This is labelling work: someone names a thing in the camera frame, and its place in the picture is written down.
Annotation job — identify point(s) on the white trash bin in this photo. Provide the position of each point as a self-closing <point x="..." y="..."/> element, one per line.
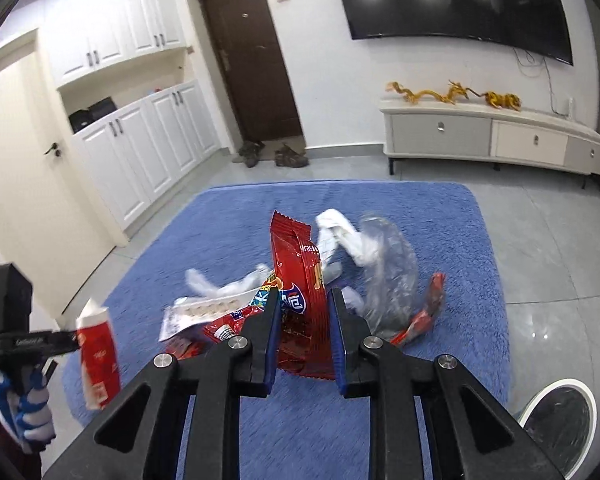
<point x="560" y="420"/>

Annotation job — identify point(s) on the white plastic bag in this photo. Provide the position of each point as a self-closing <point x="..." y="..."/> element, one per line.
<point x="337" y="232"/>

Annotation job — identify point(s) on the small red wrapper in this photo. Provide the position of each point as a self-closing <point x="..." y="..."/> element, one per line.
<point x="420" y="322"/>

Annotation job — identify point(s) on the short golden ornament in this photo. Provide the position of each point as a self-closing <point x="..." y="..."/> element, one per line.
<point x="502" y="100"/>

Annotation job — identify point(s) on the colourful snack packet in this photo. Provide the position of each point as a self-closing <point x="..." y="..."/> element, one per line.
<point x="262" y="292"/>

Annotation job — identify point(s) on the dark brown door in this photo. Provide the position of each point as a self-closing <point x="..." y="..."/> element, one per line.
<point x="250" y="60"/>

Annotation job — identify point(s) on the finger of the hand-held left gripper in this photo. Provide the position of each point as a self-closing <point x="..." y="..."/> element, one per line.
<point x="62" y="341"/>

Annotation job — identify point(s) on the long golden dragon ornament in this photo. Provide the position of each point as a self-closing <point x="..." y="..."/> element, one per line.
<point x="420" y="94"/>

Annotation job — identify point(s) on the black wall television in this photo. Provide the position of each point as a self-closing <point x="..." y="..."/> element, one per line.
<point x="455" y="5"/>

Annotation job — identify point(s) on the dark red wrapper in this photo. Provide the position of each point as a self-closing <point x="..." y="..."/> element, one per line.
<point x="182" y="347"/>

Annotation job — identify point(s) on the dark red clothing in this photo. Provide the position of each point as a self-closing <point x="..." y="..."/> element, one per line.
<point x="15" y="462"/>

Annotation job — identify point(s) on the white television cabinet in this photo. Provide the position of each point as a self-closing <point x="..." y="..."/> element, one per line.
<point x="440" y="132"/>

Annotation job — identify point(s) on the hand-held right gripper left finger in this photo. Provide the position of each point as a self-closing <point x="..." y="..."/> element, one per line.
<point x="273" y="345"/>

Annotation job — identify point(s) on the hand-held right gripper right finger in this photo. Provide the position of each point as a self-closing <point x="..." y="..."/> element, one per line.
<point x="337" y="340"/>

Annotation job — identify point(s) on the black bag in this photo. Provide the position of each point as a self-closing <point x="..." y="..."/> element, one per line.
<point x="102" y="109"/>
<point x="80" y="121"/>

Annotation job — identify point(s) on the white blister pack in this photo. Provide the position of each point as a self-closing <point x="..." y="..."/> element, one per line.
<point x="205" y="307"/>

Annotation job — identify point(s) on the brown shoe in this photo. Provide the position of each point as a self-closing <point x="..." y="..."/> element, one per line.
<point x="247" y="155"/>
<point x="290" y="156"/>

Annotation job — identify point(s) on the clear plastic bag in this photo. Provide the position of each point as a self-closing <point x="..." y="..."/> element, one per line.
<point x="390" y="270"/>

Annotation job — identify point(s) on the white upper wall cabinets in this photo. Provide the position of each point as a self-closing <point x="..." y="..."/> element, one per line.
<point x="105" y="30"/>

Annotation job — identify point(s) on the blue plush mat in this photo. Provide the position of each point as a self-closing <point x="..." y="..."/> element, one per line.
<point x="230" y="220"/>

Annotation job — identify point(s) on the red and white packet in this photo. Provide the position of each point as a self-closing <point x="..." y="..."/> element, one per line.
<point x="100" y="360"/>

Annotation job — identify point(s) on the person's left hand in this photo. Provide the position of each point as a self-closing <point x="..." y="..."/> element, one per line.
<point x="27" y="410"/>

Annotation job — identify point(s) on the white router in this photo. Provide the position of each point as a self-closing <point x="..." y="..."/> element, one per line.
<point x="570" y="107"/>

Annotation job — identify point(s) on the large red snack wrapper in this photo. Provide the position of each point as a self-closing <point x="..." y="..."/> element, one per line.
<point x="300" y="270"/>

